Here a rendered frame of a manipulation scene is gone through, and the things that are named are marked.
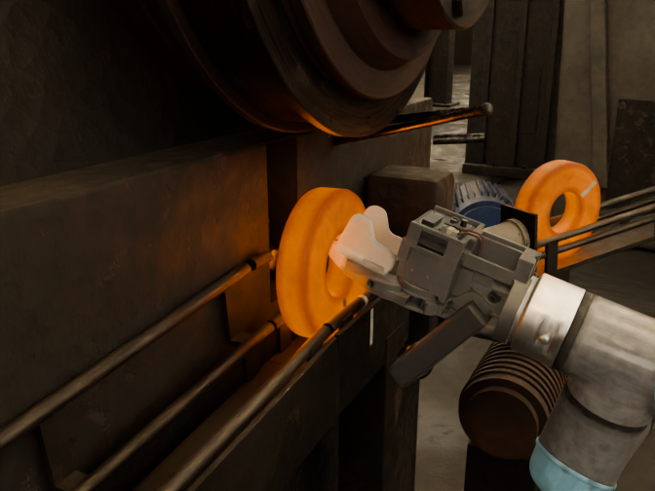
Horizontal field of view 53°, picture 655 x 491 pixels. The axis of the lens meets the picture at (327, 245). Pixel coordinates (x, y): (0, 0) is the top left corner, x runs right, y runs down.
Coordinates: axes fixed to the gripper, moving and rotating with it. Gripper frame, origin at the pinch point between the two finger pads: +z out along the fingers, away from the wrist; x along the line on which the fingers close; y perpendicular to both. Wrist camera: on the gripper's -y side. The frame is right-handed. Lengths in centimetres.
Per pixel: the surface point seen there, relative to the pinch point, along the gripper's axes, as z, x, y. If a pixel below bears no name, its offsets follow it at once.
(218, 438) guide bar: -5.8, 24.8, -5.8
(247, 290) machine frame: 4.2, 7.0, -4.8
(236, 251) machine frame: 5.4, 8.6, -0.5
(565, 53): 22, -278, 10
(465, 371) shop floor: -5, -121, -76
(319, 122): -0.7, 10.2, 14.5
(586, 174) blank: -18, -50, 5
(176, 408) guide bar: -0.1, 22.0, -8.1
